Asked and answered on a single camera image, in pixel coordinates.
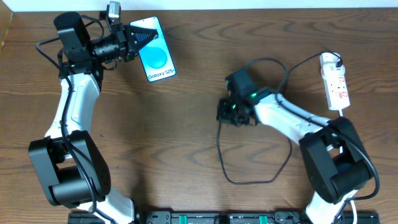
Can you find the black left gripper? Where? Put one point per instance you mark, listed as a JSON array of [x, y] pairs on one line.
[[125, 43]]

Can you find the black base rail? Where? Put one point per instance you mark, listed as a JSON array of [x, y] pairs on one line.
[[282, 217]]

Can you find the white power strip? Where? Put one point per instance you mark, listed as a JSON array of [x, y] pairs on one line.
[[336, 93]]

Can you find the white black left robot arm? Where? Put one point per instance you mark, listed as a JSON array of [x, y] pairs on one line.
[[68, 164]]

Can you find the blue Galaxy smartphone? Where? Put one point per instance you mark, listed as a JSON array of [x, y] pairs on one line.
[[155, 56]]

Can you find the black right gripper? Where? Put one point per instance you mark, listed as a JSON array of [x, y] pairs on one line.
[[227, 111]]

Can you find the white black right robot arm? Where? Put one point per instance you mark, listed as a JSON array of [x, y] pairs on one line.
[[337, 164]]

